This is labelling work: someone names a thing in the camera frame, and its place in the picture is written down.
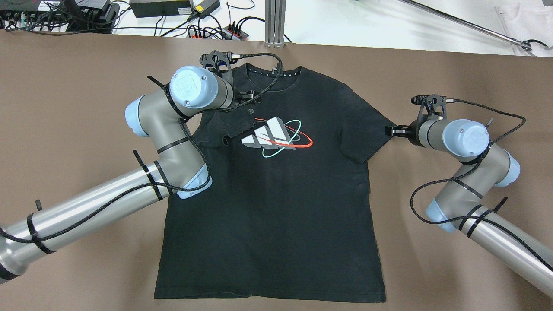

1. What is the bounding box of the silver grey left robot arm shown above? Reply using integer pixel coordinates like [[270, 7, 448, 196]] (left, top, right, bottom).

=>
[[1, 66, 256, 283]]

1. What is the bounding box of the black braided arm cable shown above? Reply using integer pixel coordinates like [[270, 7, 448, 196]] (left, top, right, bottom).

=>
[[0, 52, 283, 244], [410, 99, 553, 270]]

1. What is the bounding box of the black printed t-shirt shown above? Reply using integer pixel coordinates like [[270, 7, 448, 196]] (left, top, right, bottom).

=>
[[154, 67, 393, 303]]

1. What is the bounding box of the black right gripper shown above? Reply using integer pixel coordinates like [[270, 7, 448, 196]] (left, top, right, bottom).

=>
[[385, 125, 416, 139]]

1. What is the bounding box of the metal rod with clamp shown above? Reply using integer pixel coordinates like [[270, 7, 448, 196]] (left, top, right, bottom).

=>
[[400, 0, 552, 53]]

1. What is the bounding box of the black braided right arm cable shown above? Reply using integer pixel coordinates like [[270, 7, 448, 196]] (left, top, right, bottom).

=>
[[410, 99, 553, 270]]

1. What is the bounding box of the black power adapter brick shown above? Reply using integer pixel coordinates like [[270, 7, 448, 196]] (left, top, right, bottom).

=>
[[129, 0, 192, 18]]

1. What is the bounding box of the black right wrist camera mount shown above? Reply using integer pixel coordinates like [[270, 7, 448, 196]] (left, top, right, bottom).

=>
[[411, 94, 447, 124]]

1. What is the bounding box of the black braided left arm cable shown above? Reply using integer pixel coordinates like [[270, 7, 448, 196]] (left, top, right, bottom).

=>
[[0, 52, 283, 244]]

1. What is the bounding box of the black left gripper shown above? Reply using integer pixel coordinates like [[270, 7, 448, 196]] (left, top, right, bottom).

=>
[[232, 90, 256, 108]]

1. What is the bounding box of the aluminium profile post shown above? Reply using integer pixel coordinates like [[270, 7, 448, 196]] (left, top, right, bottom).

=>
[[265, 0, 286, 48]]

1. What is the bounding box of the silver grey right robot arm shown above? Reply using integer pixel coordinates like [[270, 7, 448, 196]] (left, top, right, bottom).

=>
[[385, 119, 553, 296]]

